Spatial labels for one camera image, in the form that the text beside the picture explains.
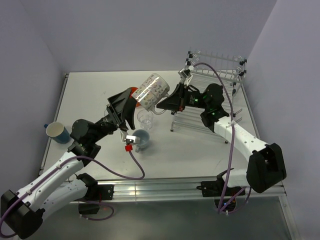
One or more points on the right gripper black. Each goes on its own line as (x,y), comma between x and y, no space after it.
(174,102)

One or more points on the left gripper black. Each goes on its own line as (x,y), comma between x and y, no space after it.
(119,101)

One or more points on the patterned white mug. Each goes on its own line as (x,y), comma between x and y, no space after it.
(150,92)

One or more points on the light blue footed cup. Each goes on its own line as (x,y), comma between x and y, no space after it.
(144,140)

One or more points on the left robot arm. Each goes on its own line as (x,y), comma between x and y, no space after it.
(25,210)

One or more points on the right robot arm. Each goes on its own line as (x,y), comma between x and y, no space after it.
(265,162)

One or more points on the orange plastic mug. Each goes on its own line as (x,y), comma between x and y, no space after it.
(133,89)

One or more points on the clear glass right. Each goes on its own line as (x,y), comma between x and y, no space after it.
(145,119)

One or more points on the dark blue cup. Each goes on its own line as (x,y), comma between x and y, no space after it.
(57,132)

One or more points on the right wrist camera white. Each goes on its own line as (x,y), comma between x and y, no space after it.
(186,75)

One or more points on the metal wire dish rack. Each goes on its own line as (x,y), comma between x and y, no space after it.
(229,70)

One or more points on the aluminium mounting rail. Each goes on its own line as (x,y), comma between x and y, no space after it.
(150,190)

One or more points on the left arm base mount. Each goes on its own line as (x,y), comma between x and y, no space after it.
(94,199)

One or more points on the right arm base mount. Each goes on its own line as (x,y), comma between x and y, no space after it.
(214,188)

